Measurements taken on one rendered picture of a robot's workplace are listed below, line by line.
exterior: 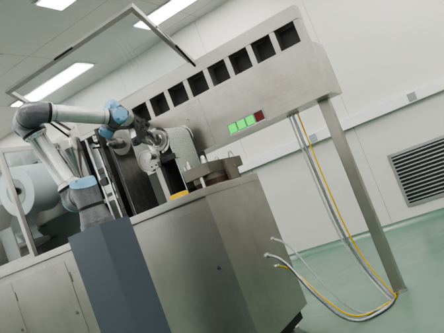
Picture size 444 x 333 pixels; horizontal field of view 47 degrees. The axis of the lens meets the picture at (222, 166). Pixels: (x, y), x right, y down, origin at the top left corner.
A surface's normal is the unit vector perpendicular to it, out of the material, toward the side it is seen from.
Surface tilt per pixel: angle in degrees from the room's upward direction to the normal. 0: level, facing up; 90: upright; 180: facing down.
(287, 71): 90
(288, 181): 90
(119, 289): 90
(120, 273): 90
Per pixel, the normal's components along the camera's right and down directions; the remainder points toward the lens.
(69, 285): -0.46, 0.11
